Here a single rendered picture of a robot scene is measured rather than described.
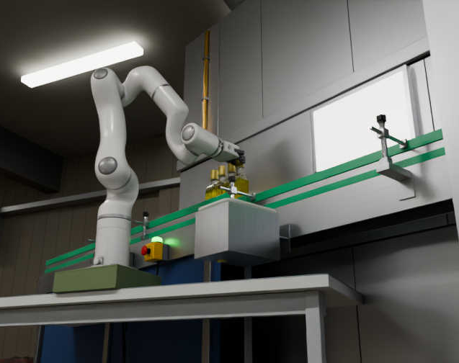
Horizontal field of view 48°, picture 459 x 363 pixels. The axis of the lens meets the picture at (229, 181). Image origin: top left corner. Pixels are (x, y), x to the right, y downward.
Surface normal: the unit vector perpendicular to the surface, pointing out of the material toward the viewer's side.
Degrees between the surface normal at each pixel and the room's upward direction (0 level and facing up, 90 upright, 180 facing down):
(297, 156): 90
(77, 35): 180
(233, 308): 90
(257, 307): 90
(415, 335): 90
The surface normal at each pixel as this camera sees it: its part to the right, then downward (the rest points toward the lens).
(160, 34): 0.00, 0.94
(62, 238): -0.44, -0.32
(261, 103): -0.76, -0.23
